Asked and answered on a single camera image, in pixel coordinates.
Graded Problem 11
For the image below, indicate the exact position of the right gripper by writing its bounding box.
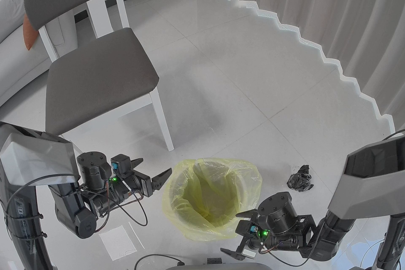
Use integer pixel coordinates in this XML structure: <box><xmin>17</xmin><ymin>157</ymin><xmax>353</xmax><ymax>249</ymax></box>
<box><xmin>220</xmin><ymin>209</ymin><xmax>298</xmax><ymax>261</ymax></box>

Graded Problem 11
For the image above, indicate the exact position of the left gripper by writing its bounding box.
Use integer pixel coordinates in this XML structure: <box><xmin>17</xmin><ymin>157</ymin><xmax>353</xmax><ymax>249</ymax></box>
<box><xmin>94</xmin><ymin>157</ymin><xmax>173</xmax><ymax>217</ymax></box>

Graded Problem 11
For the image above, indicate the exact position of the yellow plastic bag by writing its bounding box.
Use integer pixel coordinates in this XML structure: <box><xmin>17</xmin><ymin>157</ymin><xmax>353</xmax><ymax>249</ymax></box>
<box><xmin>162</xmin><ymin>157</ymin><xmax>263</xmax><ymax>241</ymax></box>

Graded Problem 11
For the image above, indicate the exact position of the black plastic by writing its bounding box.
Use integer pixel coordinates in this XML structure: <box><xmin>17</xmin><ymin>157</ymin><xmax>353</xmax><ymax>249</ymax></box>
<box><xmin>286</xmin><ymin>164</ymin><xmax>314</xmax><ymax>193</ymax></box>

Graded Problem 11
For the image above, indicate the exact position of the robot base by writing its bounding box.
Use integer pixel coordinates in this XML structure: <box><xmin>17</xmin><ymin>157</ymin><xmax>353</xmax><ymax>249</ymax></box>
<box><xmin>165</xmin><ymin>258</ymin><xmax>269</xmax><ymax>270</ymax></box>

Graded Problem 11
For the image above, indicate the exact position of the grey and white chair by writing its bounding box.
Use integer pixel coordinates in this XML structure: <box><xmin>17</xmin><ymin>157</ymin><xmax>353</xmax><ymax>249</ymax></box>
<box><xmin>24</xmin><ymin>0</ymin><xmax>175</xmax><ymax>153</ymax></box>

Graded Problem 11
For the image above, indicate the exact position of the pale grey sofa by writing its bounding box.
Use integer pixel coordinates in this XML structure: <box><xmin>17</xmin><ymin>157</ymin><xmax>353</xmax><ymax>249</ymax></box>
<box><xmin>0</xmin><ymin>0</ymin><xmax>80</xmax><ymax>108</ymax></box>

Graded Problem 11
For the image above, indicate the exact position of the orange cushion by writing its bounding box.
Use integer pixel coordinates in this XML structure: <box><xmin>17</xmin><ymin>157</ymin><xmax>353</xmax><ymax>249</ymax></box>
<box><xmin>23</xmin><ymin>14</ymin><xmax>38</xmax><ymax>51</ymax></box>

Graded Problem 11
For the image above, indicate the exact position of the pale grey cushion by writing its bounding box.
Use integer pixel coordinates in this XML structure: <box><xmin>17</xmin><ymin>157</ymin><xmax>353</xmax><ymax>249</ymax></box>
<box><xmin>0</xmin><ymin>0</ymin><xmax>43</xmax><ymax>41</ymax></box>

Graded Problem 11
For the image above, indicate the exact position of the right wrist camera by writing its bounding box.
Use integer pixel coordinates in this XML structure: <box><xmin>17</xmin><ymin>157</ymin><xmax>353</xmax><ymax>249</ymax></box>
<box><xmin>236</xmin><ymin>219</ymin><xmax>258</xmax><ymax>238</ymax></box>

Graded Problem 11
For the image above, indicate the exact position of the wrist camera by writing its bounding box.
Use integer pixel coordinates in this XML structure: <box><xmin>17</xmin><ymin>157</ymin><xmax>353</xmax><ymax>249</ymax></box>
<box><xmin>236</xmin><ymin>219</ymin><xmax>258</xmax><ymax>238</ymax></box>
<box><xmin>110</xmin><ymin>154</ymin><xmax>132</xmax><ymax>176</ymax></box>

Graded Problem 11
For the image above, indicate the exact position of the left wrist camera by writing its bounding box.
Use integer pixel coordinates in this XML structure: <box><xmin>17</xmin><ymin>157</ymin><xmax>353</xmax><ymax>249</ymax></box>
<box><xmin>110</xmin><ymin>154</ymin><xmax>132</xmax><ymax>176</ymax></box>

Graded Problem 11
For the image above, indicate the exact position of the black cable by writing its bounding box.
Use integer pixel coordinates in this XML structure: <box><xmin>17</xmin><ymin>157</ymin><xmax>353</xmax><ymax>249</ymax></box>
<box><xmin>104</xmin><ymin>186</ymin><xmax>149</xmax><ymax>227</ymax></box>
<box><xmin>134</xmin><ymin>254</ymin><xmax>185</xmax><ymax>270</ymax></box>

